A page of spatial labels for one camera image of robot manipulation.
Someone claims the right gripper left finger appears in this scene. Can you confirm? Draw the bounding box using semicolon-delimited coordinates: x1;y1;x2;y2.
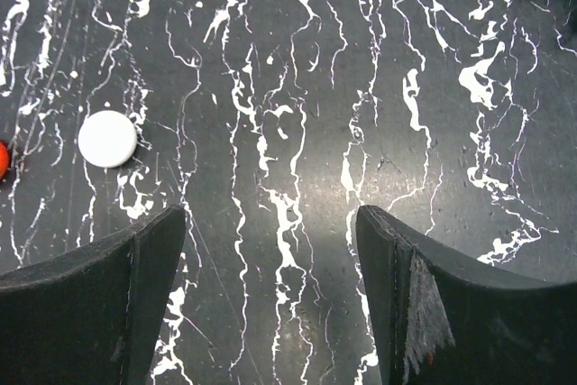
1;206;186;384

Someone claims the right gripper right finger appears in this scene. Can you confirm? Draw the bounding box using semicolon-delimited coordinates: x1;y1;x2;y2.
355;205;576;384

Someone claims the white round disc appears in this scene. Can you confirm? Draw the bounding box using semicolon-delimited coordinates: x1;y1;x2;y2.
78;110;137;169

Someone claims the orange earbud charging case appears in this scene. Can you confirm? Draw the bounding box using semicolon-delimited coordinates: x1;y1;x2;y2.
0;142;10;179

